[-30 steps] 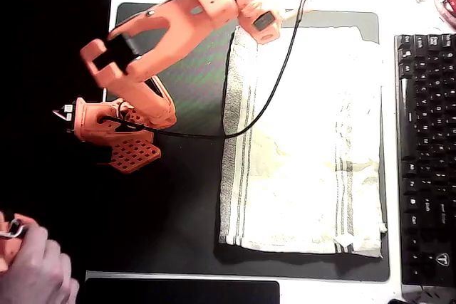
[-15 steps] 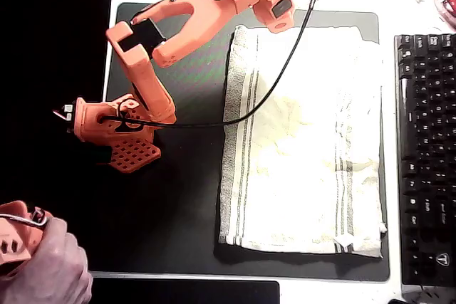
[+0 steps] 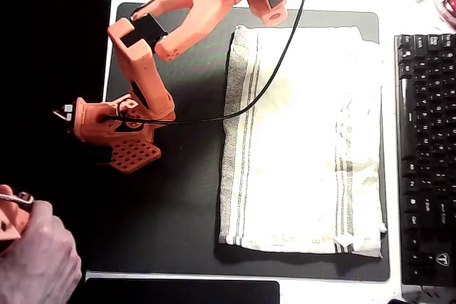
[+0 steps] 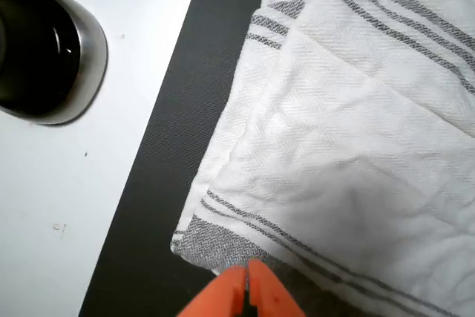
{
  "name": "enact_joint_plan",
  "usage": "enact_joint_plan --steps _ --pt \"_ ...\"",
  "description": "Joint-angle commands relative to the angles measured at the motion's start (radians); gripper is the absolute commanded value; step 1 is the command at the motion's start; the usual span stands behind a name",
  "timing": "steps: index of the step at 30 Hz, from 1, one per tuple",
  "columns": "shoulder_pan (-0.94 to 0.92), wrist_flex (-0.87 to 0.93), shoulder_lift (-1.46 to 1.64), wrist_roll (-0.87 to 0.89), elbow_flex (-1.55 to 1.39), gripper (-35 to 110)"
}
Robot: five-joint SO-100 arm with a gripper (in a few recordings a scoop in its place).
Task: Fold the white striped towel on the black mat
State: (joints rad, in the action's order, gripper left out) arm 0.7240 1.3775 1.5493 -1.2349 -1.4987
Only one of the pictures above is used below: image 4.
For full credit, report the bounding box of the white striped towel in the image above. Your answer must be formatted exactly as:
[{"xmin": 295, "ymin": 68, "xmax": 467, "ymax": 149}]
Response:
[{"xmin": 169, "ymin": 0, "xmax": 475, "ymax": 317}]

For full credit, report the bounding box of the black desk mat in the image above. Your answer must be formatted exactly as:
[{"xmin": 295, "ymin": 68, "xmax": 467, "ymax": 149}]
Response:
[{"xmin": 77, "ymin": 0, "xmax": 278, "ymax": 317}]

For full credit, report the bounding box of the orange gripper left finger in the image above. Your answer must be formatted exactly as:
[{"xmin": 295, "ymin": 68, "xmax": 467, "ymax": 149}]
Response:
[{"xmin": 177, "ymin": 264, "xmax": 249, "ymax": 317}]

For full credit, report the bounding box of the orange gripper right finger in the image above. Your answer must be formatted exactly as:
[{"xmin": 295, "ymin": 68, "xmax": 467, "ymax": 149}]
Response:
[{"xmin": 246, "ymin": 258, "xmax": 307, "ymax": 317}]

